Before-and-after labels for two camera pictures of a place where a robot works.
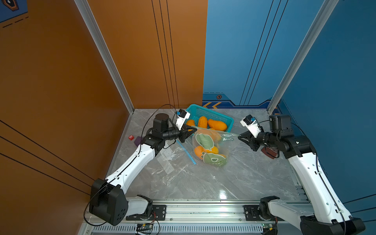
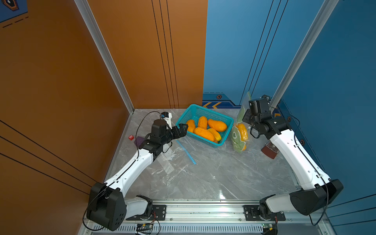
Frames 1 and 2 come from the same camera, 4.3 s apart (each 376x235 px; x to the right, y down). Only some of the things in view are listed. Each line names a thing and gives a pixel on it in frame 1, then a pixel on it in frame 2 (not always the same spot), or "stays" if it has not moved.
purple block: [137, 141] stays
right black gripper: [250, 138] to [246, 116]
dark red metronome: [270, 152] stays
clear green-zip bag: [212, 147] to [240, 134]
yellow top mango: [202, 122] stays
